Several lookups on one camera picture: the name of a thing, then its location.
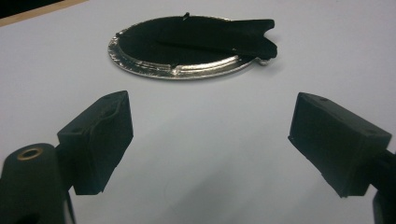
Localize silver oval metal plate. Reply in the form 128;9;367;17
107;14;273;80

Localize black cloth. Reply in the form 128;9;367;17
116;12;278;66

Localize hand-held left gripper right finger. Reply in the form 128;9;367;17
288;91;392;199

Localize wooden table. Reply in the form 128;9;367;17
0;0;90;28

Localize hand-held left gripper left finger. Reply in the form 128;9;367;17
56;90;134;196

